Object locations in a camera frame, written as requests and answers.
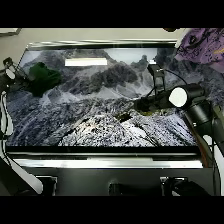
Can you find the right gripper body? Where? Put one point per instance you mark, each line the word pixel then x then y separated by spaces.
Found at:
pixel 145 104

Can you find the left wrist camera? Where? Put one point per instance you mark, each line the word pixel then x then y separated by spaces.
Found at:
pixel 7 62

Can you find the purple printed garment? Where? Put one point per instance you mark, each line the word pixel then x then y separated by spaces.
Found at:
pixel 205 48

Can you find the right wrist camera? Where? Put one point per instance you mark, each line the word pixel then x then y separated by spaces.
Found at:
pixel 156 71

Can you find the silver frame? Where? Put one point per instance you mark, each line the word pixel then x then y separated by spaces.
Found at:
pixel 106 163

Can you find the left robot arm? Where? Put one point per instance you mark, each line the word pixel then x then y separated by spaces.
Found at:
pixel 9 74

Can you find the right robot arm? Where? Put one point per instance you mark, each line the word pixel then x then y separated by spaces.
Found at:
pixel 197 114

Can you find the dark green garment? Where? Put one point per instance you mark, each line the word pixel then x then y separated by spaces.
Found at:
pixel 44 79

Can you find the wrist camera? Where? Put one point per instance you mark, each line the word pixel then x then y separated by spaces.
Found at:
pixel 156 71
pixel 7 62

